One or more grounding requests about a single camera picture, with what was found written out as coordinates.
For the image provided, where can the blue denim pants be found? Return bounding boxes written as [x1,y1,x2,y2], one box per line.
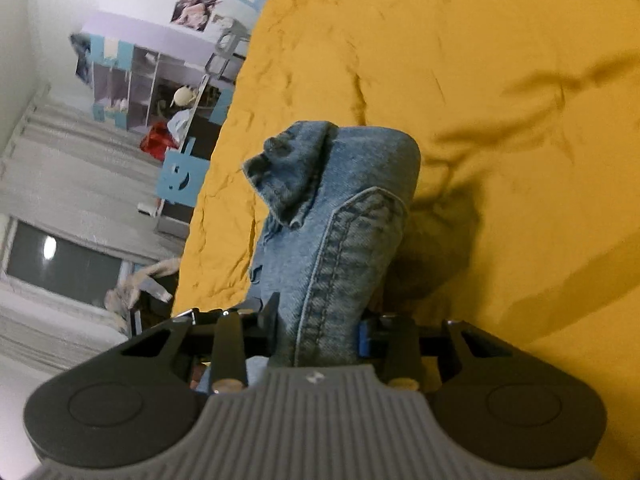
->
[243,122,421,385]

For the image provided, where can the blue smiley chair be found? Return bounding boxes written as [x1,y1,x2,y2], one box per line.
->
[156,136,209,208]

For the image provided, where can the red bag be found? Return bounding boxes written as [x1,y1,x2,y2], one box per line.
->
[139,122,178,162]

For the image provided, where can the purple shelf cabinet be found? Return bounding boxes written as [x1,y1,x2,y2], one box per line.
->
[81,12,250,133]

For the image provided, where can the yellow bed cover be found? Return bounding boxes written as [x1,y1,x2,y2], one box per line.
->
[175,0,639,479]

